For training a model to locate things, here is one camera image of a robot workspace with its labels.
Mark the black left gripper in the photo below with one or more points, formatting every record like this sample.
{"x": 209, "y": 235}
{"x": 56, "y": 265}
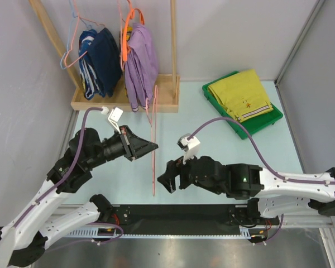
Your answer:
{"x": 133, "y": 144}

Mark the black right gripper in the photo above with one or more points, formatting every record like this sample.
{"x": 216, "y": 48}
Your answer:
{"x": 174, "y": 167}

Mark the pink wire hanger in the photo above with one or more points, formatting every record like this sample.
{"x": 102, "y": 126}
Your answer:
{"x": 151, "y": 111}

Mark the yellow trousers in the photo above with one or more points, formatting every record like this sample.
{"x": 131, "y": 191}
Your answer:
{"x": 241, "y": 95}

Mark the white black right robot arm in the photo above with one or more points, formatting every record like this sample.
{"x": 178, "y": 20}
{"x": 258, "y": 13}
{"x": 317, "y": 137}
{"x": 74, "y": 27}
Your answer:
{"x": 268, "y": 192}

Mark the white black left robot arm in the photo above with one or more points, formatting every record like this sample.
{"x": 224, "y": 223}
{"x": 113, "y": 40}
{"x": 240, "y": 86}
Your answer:
{"x": 31, "y": 233}

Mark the purple trousers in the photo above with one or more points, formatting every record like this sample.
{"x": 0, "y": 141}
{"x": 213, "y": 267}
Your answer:
{"x": 141, "y": 68}

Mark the navy blue trousers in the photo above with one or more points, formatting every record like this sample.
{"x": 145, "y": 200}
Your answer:
{"x": 100, "y": 68}

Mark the wooden clothes rack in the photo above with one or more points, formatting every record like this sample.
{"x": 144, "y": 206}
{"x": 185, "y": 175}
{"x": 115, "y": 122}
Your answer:
{"x": 167, "y": 84}

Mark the green plastic tray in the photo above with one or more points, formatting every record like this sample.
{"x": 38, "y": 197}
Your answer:
{"x": 253, "y": 125}

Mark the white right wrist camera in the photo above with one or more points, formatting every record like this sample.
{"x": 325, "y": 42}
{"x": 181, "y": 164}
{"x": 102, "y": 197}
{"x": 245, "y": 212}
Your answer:
{"x": 190, "y": 146}

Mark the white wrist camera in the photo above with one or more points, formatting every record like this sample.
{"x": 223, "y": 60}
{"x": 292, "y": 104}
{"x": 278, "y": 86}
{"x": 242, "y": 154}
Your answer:
{"x": 113, "y": 116}
{"x": 190, "y": 146}

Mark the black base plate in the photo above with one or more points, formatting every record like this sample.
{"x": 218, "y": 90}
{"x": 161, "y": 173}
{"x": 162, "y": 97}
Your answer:
{"x": 231, "y": 215}

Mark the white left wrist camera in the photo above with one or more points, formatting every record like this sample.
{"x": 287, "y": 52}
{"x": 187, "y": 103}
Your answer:
{"x": 113, "y": 116}

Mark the white cable duct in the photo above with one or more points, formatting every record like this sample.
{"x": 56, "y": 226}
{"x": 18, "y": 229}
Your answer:
{"x": 151, "y": 230}

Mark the light blue wire hanger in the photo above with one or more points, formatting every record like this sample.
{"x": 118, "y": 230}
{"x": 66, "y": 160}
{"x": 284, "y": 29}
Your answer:
{"x": 73, "y": 18}

